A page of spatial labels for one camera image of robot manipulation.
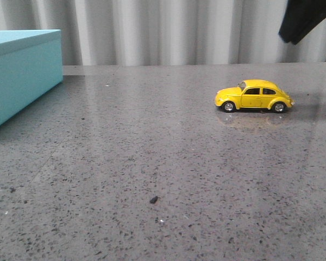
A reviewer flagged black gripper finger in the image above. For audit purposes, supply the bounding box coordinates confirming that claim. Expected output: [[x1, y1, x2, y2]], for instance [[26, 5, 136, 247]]
[[278, 0, 326, 45]]

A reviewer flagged yellow toy beetle car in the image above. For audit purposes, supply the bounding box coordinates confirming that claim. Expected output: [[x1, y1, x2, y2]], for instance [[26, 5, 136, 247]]
[[215, 79, 295, 113]]

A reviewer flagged light blue plastic box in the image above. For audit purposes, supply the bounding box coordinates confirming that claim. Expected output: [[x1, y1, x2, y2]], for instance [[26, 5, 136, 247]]
[[0, 29, 63, 125]]

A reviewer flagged grey pleated curtain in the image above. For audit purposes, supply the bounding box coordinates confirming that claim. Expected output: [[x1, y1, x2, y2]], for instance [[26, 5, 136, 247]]
[[0, 1, 326, 66]]

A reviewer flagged small black debris piece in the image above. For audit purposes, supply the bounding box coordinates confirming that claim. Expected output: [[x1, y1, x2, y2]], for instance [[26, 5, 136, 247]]
[[149, 196, 159, 204]]

